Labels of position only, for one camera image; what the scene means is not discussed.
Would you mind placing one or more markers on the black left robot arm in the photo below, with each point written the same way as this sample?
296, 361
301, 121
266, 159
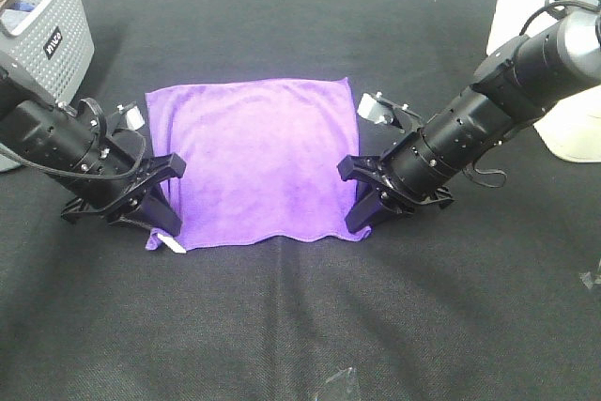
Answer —
94, 156

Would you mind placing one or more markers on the purple microfiber towel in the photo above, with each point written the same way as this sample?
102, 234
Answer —
261, 161

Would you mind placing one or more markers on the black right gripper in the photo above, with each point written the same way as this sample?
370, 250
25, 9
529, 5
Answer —
382, 195

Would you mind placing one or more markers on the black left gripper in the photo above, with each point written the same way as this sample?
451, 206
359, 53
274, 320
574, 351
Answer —
136, 200

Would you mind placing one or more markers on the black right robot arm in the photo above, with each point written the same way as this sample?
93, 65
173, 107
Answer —
513, 88

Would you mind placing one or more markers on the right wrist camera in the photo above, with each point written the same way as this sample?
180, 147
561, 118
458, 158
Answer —
378, 110

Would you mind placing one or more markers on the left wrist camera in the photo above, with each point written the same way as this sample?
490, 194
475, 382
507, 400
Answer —
129, 117

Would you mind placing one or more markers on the grey perforated laundry basket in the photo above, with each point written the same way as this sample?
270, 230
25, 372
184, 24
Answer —
53, 45

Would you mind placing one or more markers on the clothes inside grey basket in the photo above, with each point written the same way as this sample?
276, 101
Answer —
14, 12

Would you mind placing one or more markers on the black table cover cloth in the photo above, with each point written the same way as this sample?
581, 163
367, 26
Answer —
479, 301

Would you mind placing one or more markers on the white plastic storage bin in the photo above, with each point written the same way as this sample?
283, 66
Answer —
571, 131

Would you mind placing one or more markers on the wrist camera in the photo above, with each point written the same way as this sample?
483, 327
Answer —
129, 117
378, 110

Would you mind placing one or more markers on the clear tape piece right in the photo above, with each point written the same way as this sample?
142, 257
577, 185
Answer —
591, 279

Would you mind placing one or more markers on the clear tape piece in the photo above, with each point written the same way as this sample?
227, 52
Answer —
342, 386
591, 279

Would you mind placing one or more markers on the clear tape piece bottom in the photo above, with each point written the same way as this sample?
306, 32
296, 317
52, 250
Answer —
342, 386

